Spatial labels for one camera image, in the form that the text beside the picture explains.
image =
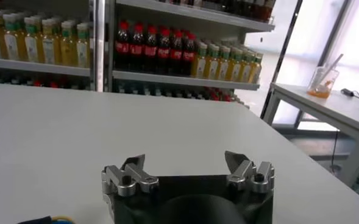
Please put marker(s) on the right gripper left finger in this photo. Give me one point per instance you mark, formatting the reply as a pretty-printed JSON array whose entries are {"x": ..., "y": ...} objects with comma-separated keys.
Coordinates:
[{"x": 127, "y": 179}]

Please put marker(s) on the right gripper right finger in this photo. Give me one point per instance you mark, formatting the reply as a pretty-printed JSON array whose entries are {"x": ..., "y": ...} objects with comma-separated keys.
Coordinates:
[{"x": 252, "y": 178}]

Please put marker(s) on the grey metal shelf unit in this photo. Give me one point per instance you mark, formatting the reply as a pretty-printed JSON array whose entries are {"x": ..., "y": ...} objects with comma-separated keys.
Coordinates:
[
  {"x": 36, "y": 66},
  {"x": 182, "y": 80}
]

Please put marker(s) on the cola bottle red cap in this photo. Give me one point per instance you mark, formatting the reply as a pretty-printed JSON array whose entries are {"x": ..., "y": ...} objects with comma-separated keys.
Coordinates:
[
  {"x": 188, "y": 55},
  {"x": 136, "y": 48},
  {"x": 150, "y": 50},
  {"x": 176, "y": 54},
  {"x": 163, "y": 52},
  {"x": 122, "y": 47}
]

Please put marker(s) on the clear stirring rod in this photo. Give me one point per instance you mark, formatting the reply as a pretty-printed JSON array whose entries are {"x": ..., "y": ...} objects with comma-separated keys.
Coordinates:
[{"x": 334, "y": 64}]

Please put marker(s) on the grey metal frame table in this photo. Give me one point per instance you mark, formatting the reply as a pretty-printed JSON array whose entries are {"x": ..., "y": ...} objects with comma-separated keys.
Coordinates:
[{"x": 334, "y": 109}]

